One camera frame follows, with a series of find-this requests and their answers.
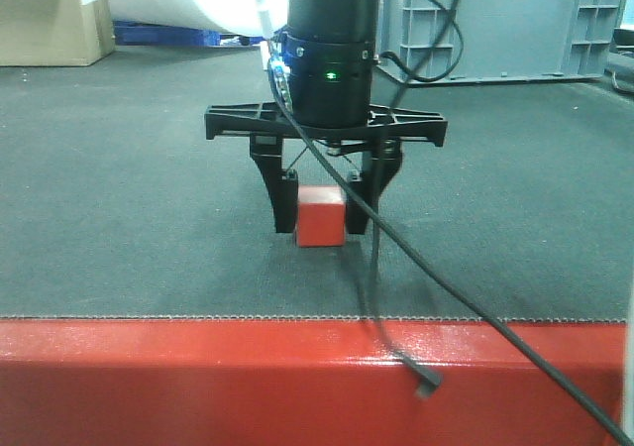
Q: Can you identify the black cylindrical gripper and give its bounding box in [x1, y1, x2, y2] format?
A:
[204, 0, 448, 235]

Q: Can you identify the red magnetic cube block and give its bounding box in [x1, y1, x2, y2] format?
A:
[295, 185, 346, 248]

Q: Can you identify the dark grey table mat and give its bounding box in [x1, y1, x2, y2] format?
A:
[1, 47, 633, 321]

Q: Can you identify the grey plastic crate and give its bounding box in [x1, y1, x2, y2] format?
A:
[377, 0, 622, 83]

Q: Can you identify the blue plastic pallet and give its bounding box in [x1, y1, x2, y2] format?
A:
[113, 21, 244, 48]

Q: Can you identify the brown cardboard box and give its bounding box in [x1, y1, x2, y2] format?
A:
[1, 0, 115, 66]

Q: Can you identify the long black cable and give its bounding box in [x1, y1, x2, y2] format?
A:
[266, 0, 634, 446]

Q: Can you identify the white cable with connector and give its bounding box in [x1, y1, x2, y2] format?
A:
[247, 0, 293, 105]

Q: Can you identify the black cable with plug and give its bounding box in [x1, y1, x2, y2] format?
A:
[369, 0, 466, 400]

